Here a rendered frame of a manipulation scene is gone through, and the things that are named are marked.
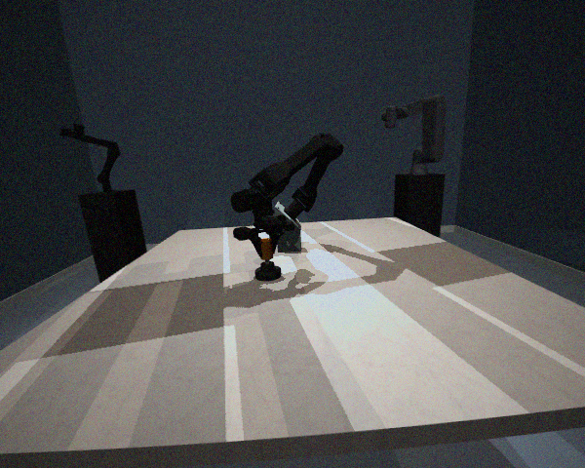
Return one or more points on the orange knob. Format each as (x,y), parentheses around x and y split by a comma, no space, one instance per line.
(266,248)

